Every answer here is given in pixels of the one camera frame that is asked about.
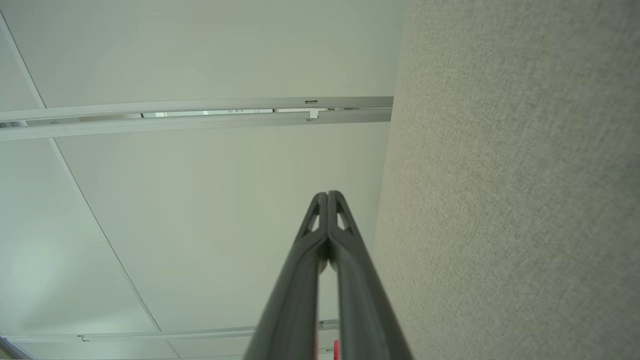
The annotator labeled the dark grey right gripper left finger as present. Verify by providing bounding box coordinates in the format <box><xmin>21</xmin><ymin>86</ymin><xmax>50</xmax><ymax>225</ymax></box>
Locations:
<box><xmin>243</xmin><ymin>192</ymin><xmax>329</xmax><ymax>360</ymax></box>

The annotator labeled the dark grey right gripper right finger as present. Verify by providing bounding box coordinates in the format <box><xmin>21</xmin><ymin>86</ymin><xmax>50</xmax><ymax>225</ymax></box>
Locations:
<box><xmin>328</xmin><ymin>190</ymin><xmax>414</xmax><ymax>360</ymax></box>

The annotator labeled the grey partition frame post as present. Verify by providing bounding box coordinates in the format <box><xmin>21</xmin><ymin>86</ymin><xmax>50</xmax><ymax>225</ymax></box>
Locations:
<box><xmin>0</xmin><ymin>96</ymin><xmax>394</xmax><ymax>142</ymax></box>
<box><xmin>0</xmin><ymin>320</ymin><xmax>341</xmax><ymax>344</ymax></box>

